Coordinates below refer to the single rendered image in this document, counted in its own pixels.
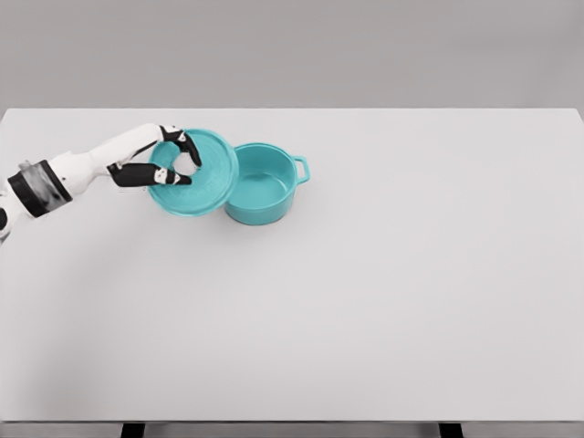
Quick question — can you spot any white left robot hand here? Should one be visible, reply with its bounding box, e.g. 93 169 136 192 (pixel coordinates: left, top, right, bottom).
89 123 203 189

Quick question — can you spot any teal pot lid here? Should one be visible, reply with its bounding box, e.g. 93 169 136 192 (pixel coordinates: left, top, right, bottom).
147 128 240 218

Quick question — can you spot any teal pot with handle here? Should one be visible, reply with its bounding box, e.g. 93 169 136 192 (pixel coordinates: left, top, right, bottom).
223 142 312 226

